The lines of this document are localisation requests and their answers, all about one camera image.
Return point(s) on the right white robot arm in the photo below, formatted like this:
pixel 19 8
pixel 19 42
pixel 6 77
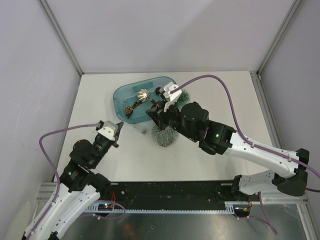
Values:
pixel 282 173

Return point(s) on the brown ribbon ornament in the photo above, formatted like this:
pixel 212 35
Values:
pixel 154 103

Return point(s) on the teal plastic container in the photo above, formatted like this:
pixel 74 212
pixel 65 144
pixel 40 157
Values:
pixel 126 95

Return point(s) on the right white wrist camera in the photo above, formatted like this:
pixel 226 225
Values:
pixel 171 93

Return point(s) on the dark brown bauble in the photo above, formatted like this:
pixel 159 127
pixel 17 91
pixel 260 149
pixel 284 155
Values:
pixel 158 90

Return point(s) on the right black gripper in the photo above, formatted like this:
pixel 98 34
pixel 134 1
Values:
pixel 159 115

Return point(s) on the pine cone ornament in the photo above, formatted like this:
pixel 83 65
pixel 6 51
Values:
pixel 128 110

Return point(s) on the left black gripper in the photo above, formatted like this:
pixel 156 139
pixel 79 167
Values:
pixel 117 134

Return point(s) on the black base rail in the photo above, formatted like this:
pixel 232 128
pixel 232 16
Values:
pixel 185 196

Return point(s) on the small frosted christmas tree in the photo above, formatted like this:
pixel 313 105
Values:
pixel 169 136

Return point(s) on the silver gold bauble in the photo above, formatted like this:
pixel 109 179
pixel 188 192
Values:
pixel 143 95

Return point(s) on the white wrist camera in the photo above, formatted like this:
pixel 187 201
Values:
pixel 105 128
pixel 171 93

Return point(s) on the clear battery box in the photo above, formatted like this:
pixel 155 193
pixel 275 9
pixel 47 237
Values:
pixel 141 128

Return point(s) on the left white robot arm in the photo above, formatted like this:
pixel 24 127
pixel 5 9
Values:
pixel 78 187

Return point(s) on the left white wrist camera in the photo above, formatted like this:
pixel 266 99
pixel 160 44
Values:
pixel 105 128

